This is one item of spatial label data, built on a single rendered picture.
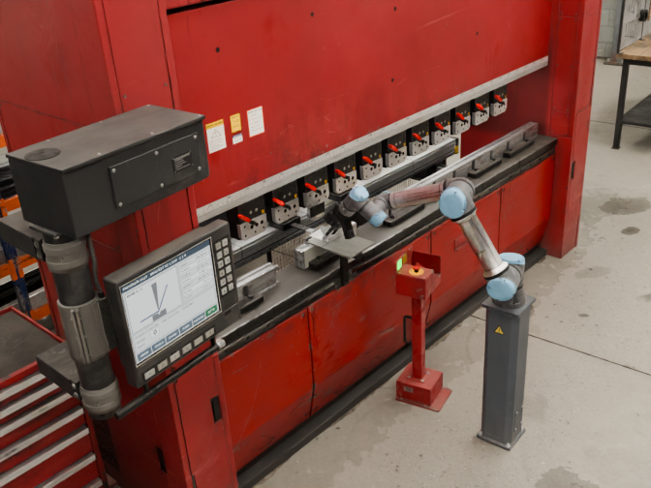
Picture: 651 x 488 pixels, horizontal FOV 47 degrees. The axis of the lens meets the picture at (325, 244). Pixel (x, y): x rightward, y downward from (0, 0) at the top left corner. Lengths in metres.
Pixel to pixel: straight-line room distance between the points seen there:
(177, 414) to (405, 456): 1.28
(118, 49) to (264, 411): 1.80
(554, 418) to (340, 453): 1.10
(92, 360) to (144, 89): 0.85
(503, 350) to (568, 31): 2.27
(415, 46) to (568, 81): 1.51
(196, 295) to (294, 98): 1.19
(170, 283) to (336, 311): 1.52
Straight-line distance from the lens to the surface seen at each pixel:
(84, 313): 2.23
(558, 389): 4.26
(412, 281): 3.65
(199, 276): 2.33
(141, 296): 2.19
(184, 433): 3.05
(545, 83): 5.15
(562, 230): 5.42
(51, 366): 2.56
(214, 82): 2.92
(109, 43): 2.40
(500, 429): 3.81
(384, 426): 3.95
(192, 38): 2.84
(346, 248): 3.44
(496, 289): 3.23
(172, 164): 2.18
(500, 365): 3.58
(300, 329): 3.47
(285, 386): 3.55
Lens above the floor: 2.58
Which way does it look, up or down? 27 degrees down
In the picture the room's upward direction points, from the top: 4 degrees counter-clockwise
